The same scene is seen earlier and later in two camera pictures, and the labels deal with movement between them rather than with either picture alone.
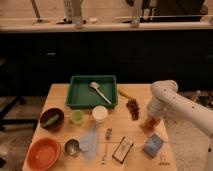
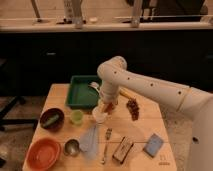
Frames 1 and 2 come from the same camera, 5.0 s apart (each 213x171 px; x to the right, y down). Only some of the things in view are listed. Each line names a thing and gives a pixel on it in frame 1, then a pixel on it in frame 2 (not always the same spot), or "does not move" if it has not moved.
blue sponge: [153, 145] does not move
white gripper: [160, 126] → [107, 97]
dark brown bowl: [52, 119] does not move
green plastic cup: [77, 116] does not move
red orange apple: [150, 124] → [109, 108]
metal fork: [108, 134] does not move
